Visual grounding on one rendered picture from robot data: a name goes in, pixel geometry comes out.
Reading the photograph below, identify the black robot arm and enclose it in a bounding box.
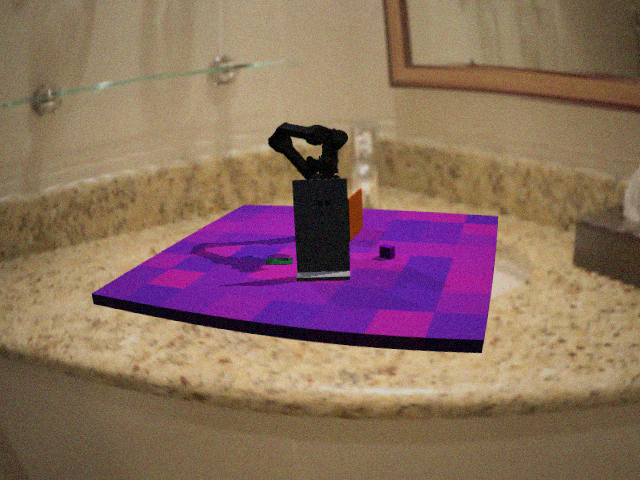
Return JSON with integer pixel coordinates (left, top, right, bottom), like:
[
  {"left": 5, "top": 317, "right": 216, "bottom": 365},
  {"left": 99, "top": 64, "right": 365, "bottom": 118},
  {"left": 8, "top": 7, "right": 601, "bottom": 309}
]
[{"left": 268, "top": 123, "right": 348, "bottom": 180}]

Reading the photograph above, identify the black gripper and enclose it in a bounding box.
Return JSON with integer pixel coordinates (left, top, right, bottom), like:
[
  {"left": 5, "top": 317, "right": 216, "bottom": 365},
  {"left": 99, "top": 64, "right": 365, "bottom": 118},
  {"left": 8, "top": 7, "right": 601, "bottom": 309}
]
[{"left": 316, "top": 151, "right": 340, "bottom": 179}]

